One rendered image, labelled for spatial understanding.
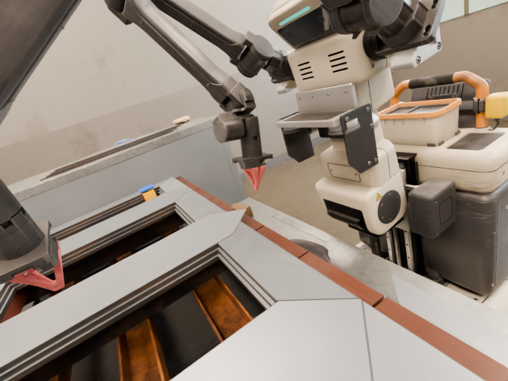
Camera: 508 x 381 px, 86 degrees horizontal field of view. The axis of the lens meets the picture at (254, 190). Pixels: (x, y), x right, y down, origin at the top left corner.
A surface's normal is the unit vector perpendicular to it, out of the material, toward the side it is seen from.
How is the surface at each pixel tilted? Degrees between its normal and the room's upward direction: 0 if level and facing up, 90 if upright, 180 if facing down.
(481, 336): 0
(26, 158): 90
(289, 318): 0
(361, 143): 90
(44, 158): 90
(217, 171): 90
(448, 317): 0
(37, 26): 99
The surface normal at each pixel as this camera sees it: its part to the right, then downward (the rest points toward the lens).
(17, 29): 0.47, 0.36
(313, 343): -0.29, -0.88
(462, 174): -0.83, 0.43
